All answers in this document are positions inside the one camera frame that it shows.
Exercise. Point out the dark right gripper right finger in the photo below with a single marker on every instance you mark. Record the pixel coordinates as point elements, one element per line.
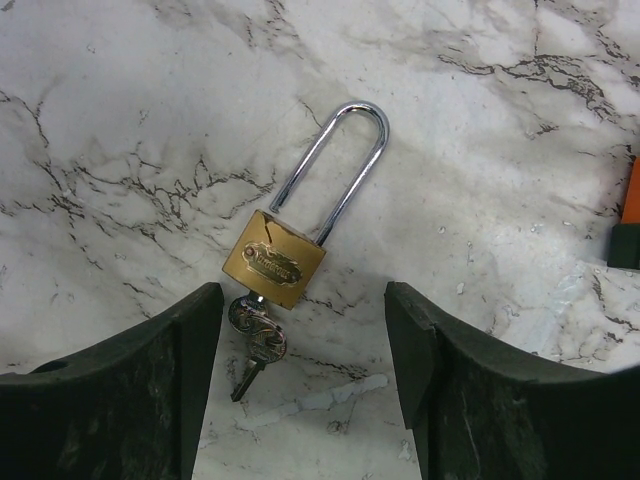
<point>479,408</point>

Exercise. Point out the brass padlock long shackle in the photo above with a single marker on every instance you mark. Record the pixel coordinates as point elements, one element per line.
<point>270,258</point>

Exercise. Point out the small silver keys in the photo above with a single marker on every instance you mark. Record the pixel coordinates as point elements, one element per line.
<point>266,340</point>

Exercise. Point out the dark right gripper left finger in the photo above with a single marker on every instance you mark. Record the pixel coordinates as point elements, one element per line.
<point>129,407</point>

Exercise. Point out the orange black padlock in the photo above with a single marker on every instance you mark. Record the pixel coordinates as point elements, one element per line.
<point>624,246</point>

